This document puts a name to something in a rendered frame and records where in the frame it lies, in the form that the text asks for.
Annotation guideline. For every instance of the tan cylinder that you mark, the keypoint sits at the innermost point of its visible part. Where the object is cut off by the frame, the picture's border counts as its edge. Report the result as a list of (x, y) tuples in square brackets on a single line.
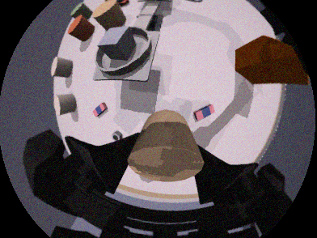
[(165, 149), (109, 15)]

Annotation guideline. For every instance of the pink and blue eraser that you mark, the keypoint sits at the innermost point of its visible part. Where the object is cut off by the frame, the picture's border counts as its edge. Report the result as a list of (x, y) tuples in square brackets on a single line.
[(204, 112), (100, 109)]

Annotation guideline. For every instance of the red toy car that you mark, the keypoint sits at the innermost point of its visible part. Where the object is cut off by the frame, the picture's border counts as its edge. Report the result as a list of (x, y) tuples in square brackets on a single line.
[(122, 2)]

